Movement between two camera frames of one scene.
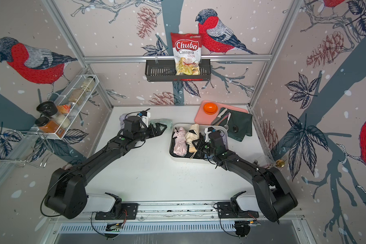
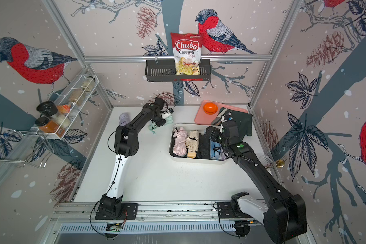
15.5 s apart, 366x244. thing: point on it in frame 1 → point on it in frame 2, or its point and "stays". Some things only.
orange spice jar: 46,125 stays
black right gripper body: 206,147 → 217,136
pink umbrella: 180,148 stays
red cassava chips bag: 187,49 stays
